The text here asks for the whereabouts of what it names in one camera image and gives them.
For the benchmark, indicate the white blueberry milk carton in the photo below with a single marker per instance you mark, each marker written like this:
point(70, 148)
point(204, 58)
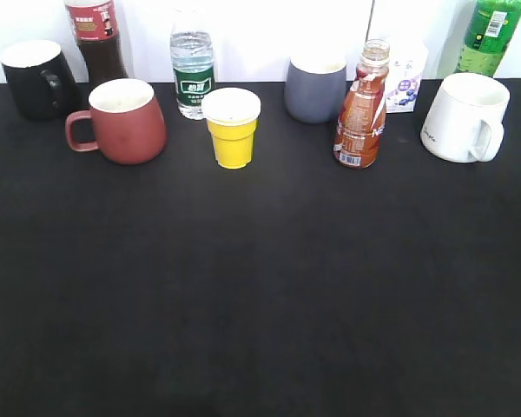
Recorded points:
point(406, 66)

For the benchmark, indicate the maroon ceramic mug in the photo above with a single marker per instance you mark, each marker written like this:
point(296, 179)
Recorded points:
point(127, 121)

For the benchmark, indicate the green soda bottle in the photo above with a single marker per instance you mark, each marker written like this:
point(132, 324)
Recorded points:
point(488, 36)

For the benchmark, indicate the black ceramic mug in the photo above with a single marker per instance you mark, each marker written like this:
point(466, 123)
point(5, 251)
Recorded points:
point(40, 80)

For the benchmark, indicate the yellow paper cup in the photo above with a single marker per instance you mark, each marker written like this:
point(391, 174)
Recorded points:
point(232, 118)

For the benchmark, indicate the brown coffee drink bottle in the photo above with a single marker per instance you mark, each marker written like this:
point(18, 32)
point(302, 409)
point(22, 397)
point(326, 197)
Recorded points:
point(361, 122)

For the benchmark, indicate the dark cola bottle red label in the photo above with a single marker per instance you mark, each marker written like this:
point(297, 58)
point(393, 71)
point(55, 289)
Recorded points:
point(97, 36)

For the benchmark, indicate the white ceramic mug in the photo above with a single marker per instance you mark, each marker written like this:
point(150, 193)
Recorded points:
point(465, 121)

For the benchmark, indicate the grey ceramic mug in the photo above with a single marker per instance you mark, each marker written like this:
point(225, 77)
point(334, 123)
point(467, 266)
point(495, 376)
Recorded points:
point(315, 87)

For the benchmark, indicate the clear water bottle green label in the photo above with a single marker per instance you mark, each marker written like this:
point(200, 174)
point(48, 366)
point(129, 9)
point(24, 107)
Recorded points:
point(192, 58)

